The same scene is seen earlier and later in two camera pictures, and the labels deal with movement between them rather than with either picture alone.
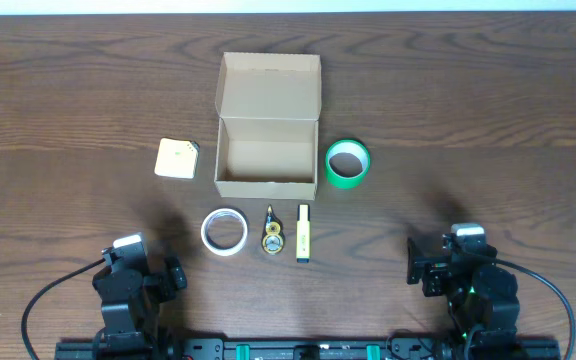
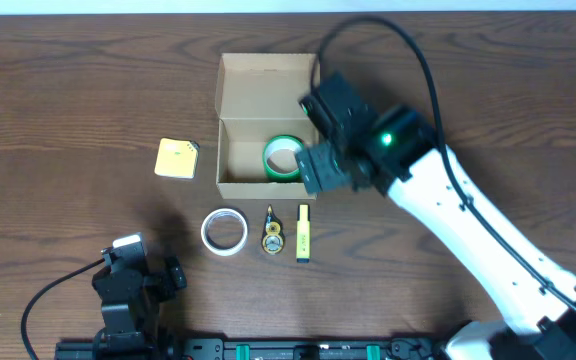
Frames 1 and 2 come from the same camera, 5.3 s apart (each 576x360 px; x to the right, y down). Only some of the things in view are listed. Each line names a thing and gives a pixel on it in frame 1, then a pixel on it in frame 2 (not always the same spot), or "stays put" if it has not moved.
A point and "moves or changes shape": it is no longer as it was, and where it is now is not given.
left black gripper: x=171 y=278 stays put
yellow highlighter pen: x=303 y=234 stays put
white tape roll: x=223 y=231 stays put
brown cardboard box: x=267 y=133 stays put
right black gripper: x=436 y=267 -> x=314 y=166
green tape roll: x=347 y=163 moves or changes shape
